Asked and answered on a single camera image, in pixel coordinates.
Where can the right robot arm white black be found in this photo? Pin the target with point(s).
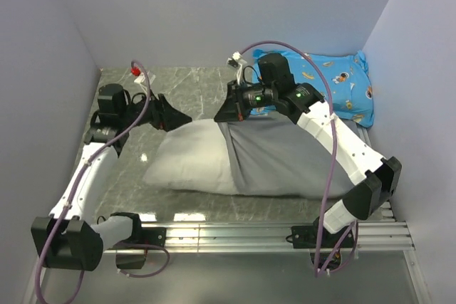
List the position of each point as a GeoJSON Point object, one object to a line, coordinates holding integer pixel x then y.
{"type": "Point", "coordinates": [374, 177]}

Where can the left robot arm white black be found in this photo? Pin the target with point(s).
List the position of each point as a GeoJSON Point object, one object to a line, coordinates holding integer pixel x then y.
{"type": "Point", "coordinates": [68, 238]}

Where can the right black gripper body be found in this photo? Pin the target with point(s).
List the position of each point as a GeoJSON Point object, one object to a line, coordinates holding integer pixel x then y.
{"type": "Point", "coordinates": [247, 97]}

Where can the blue cartoon print pillow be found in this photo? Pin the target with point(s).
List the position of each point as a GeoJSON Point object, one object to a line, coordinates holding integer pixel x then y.
{"type": "Point", "coordinates": [347, 78]}

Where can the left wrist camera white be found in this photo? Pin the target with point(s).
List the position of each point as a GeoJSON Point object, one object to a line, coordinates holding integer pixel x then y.
{"type": "Point", "coordinates": [140, 78]}

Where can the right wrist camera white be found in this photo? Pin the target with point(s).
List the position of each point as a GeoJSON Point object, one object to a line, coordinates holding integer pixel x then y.
{"type": "Point", "coordinates": [237, 62]}

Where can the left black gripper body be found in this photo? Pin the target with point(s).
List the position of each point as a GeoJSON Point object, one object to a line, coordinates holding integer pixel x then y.
{"type": "Point", "coordinates": [152, 114]}

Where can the aluminium mounting rail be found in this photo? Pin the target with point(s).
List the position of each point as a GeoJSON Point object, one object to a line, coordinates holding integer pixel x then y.
{"type": "Point", "coordinates": [256, 237]}

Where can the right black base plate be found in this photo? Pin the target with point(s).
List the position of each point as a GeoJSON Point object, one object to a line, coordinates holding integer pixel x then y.
{"type": "Point", "coordinates": [305, 237]}

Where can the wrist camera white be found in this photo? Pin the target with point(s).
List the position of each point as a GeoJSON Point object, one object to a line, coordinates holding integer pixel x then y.
{"type": "Point", "coordinates": [140, 78]}
{"type": "Point", "coordinates": [237, 62]}

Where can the white pillow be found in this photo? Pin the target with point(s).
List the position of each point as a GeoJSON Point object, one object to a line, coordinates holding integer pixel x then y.
{"type": "Point", "coordinates": [193, 157]}

